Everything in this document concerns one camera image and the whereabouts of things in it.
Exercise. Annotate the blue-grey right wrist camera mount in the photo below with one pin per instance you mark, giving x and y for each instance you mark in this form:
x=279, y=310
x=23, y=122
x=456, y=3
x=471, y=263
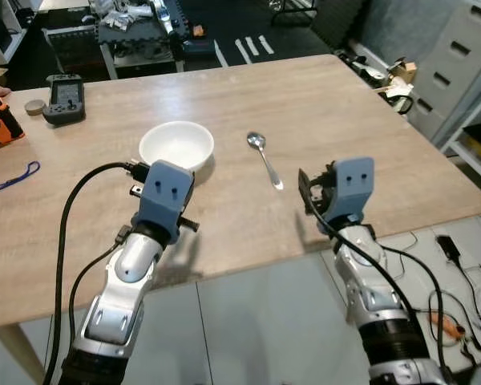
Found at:
x=354, y=186

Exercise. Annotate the silver metal spoon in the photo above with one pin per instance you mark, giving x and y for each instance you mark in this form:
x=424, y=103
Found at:
x=257, y=142

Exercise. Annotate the white metal shelf rack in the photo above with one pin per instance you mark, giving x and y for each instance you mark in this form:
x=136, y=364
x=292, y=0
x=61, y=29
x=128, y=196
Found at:
x=474, y=148

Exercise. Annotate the grey drawer cabinet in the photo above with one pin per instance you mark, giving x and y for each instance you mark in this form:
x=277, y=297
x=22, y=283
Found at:
x=457, y=56

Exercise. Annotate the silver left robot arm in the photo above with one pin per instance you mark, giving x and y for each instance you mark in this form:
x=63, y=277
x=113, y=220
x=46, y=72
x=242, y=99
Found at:
x=124, y=297

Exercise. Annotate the white ceramic bowl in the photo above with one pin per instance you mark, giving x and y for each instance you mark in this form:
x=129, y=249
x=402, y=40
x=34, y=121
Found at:
x=176, y=144

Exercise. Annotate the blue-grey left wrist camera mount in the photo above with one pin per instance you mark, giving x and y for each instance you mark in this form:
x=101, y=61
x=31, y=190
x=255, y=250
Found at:
x=164, y=196

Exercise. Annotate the cluttered dark workbench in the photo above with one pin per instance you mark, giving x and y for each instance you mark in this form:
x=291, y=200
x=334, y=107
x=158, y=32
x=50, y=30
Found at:
x=140, y=36

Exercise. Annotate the black handheld remote controller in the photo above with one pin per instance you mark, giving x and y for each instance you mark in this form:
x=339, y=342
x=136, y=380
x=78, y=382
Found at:
x=64, y=100

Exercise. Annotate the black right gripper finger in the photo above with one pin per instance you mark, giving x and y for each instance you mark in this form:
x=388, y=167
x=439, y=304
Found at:
x=307, y=191

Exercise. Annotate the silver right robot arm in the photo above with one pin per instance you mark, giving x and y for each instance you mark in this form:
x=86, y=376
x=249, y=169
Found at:
x=377, y=305

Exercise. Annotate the black power adapter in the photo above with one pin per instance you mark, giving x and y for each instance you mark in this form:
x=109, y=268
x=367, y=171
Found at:
x=449, y=249

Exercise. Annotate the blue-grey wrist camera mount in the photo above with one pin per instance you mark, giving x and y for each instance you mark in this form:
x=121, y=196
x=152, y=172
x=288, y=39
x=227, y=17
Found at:
x=354, y=186
x=164, y=196

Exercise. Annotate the light wooden table leg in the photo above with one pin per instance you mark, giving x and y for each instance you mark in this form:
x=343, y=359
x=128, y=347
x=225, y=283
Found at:
x=20, y=357

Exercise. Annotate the small brown cardboard box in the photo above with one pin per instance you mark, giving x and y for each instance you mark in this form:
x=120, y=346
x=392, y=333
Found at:
x=402, y=76

